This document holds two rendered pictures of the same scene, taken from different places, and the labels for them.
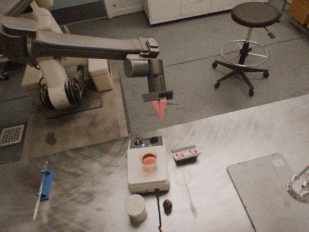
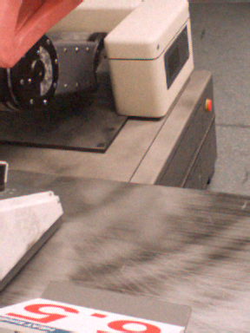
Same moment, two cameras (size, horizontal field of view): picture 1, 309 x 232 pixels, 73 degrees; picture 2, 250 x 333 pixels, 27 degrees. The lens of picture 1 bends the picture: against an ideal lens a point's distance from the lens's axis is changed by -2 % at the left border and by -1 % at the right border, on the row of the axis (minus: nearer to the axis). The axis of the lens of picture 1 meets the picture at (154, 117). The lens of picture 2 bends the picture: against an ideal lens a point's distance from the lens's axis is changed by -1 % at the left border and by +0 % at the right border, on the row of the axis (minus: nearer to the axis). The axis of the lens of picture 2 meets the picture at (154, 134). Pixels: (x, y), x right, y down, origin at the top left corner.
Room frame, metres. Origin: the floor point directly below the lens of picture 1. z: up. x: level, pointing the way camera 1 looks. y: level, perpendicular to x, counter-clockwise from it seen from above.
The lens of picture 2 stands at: (0.22, -0.22, 0.99)
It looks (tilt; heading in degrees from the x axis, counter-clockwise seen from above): 31 degrees down; 28
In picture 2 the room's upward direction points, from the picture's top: 8 degrees counter-clockwise
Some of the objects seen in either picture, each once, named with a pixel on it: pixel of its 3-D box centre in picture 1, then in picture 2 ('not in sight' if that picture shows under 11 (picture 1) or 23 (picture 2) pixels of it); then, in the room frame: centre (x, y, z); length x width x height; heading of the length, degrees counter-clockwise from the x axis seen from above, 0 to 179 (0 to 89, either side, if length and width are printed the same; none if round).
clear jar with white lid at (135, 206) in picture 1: (136, 208); not in sight; (0.19, 0.09, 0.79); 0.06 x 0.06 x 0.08
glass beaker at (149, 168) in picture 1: (149, 160); not in sight; (0.30, 0.03, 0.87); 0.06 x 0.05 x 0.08; 166
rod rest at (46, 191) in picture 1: (44, 183); not in sight; (0.32, 0.41, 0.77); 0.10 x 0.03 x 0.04; 1
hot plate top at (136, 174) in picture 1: (146, 164); not in sight; (0.31, 0.04, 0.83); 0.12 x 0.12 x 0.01; 88
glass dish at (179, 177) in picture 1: (183, 176); not in sight; (0.28, -0.07, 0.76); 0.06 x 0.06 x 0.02
